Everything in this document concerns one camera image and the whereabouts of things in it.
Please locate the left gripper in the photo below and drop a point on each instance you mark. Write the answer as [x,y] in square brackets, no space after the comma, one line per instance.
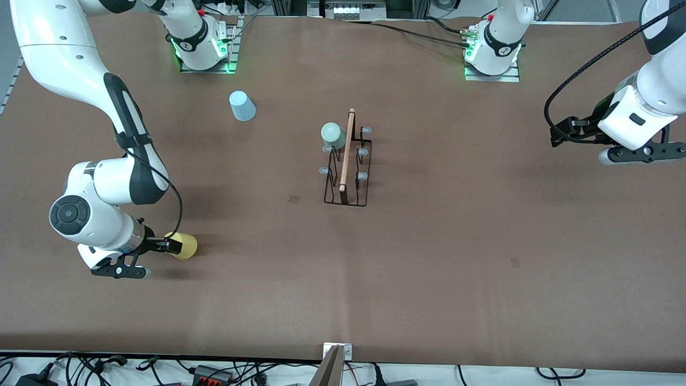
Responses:
[588,130]

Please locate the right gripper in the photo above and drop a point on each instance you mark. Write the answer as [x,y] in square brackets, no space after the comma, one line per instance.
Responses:
[149,245]

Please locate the yellow cup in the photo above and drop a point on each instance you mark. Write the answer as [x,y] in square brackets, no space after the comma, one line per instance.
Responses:
[188,247]

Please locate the pale green cup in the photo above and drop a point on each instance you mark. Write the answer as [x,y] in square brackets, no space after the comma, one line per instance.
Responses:
[332,134]

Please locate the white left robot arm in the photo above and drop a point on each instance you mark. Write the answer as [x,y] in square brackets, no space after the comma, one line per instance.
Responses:
[664,80]

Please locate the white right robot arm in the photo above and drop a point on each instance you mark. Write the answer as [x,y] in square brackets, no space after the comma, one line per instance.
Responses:
[59,53]

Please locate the light blue cup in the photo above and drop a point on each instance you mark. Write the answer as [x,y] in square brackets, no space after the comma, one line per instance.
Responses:
[242,107]

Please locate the black orange connector box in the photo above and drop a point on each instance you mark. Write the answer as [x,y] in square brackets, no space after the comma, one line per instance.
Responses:
[211,373]

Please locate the black power adapter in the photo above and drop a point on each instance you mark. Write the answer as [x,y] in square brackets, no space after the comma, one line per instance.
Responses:
[35,380]

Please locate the brown table mat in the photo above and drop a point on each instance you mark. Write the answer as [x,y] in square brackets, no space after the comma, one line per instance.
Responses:
[375,295]

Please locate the white power strip with plugs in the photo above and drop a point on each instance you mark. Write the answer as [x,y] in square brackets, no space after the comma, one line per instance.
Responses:
[230,8]

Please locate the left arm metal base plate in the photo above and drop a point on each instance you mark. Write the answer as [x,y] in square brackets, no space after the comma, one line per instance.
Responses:
[493,78]

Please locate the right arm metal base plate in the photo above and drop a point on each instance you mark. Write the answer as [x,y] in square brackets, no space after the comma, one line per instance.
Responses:
[209,70]

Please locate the grey metal post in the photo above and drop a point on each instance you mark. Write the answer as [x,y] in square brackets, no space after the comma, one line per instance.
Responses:
[328,372]

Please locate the silver clamp bracket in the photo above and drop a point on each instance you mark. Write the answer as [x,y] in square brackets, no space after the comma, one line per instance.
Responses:
[347,351]

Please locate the aluminium frame rail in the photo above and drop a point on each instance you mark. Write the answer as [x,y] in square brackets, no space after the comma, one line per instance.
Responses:
[10,88]

